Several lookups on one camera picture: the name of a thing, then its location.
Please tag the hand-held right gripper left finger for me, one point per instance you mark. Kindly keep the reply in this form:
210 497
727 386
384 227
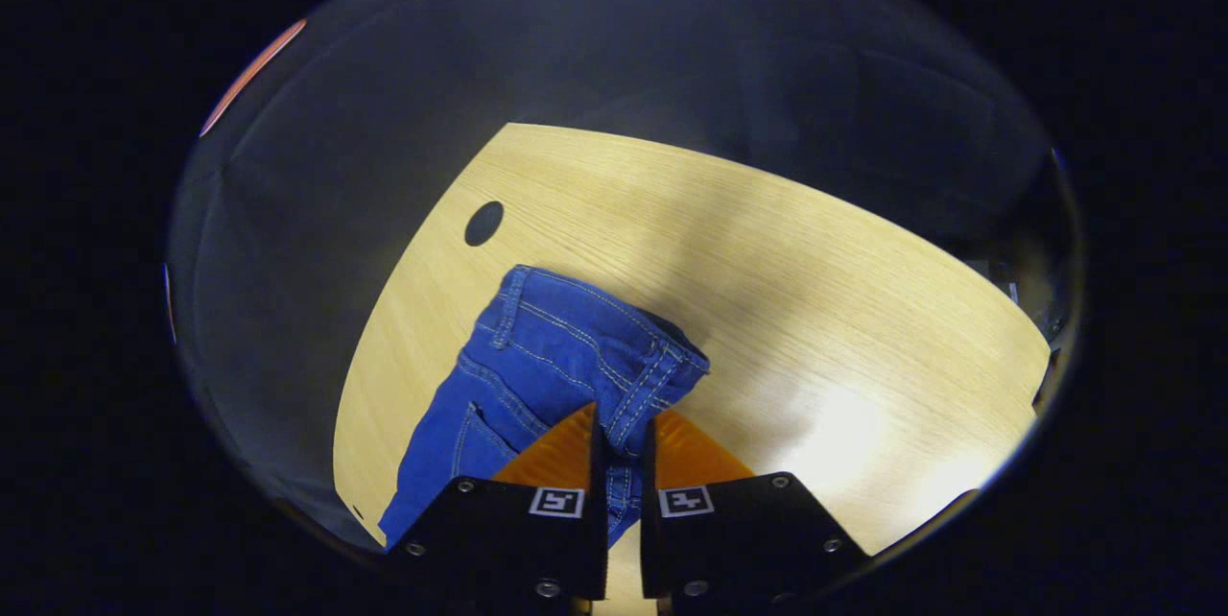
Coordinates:
508 549

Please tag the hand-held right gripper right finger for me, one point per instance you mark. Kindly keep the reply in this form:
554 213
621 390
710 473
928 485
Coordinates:
739 539

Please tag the blue denim jeans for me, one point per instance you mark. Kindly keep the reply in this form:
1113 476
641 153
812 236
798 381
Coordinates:
537 357

